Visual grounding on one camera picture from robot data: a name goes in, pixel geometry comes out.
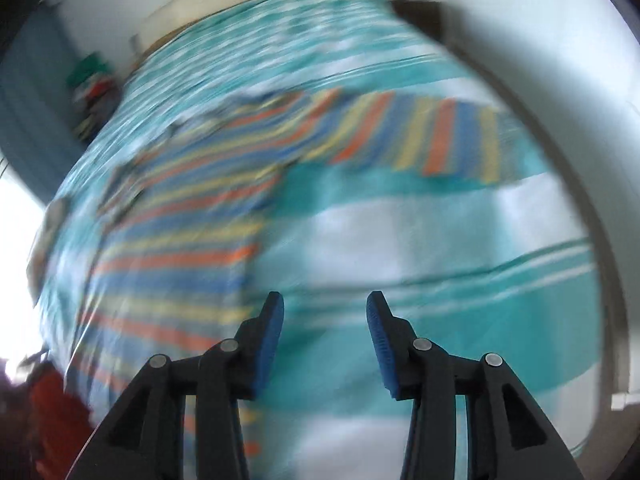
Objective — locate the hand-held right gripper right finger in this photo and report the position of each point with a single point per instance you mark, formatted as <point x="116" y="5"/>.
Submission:
<point x="381" y="340"/>

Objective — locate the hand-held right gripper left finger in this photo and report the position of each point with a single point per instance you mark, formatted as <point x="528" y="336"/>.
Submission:
<point x="267" y="340"/>

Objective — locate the multicoloured striped small garment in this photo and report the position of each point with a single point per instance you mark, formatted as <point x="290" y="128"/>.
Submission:
<point x="190" y="240"/>

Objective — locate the pile of colourful clothes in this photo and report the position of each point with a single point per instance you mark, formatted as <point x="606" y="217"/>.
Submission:
<point x="92" y="90"/>

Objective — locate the teal white checked bed sheet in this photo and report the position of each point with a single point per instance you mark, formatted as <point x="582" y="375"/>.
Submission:
<point x="400" y="240"/>

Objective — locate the grey-blue curtain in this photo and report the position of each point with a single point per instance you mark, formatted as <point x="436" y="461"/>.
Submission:
<point x="35" y="125"/>

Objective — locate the orange-red cloth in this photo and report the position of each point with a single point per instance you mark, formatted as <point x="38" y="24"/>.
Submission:
<point x="55" y="420"/>

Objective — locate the dark object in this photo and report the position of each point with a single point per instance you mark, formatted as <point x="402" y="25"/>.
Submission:
<point x="420" y="15"/>

